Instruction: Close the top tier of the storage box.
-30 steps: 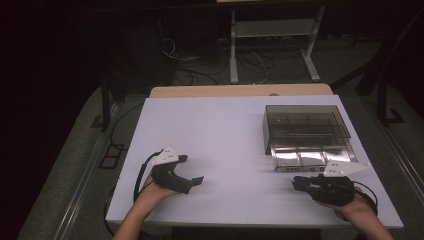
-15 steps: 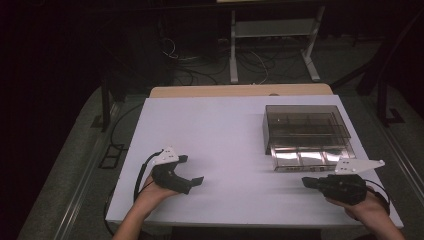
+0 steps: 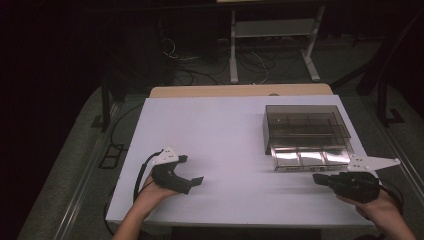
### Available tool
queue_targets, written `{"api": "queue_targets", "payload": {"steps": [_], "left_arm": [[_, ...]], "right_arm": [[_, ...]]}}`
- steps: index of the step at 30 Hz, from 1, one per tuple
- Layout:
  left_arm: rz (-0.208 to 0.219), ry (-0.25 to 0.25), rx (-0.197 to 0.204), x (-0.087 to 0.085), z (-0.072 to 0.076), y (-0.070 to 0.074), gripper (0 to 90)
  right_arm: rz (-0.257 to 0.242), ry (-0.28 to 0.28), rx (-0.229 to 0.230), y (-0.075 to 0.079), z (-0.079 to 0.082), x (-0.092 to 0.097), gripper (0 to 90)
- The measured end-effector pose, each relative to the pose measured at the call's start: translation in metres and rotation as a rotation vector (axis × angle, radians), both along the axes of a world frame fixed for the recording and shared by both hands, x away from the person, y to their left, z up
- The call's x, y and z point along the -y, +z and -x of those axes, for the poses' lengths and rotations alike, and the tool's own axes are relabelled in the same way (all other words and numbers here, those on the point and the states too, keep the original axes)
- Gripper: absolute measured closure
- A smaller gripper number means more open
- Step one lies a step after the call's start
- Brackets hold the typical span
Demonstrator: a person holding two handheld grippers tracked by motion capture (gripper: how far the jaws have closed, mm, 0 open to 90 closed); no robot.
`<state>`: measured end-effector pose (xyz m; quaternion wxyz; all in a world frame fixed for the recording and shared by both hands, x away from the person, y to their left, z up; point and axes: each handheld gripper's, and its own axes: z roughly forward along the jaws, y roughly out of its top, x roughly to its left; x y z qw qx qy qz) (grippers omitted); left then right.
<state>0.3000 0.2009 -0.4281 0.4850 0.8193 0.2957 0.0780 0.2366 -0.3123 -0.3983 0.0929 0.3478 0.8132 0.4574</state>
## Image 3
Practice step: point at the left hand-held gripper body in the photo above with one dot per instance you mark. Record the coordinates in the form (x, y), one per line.
(166, 176)

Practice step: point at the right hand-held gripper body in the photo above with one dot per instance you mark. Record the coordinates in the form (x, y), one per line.
(356, 186)

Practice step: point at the smoky clear drawer box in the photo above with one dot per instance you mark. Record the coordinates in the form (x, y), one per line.
(300, 123)

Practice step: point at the person's left hand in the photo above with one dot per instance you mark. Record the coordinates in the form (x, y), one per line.
(150, 196)

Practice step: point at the person's right hand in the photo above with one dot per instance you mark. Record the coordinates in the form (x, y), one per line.
(376, 210)

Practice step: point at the wooden table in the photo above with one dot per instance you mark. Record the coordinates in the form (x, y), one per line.
(233, 90)

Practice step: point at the dark metal stand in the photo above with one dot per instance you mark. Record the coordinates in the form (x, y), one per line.
(383, 103)
(106, 100)

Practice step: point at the white metal stand frame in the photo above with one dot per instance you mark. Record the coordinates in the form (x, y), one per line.
(273, 28)

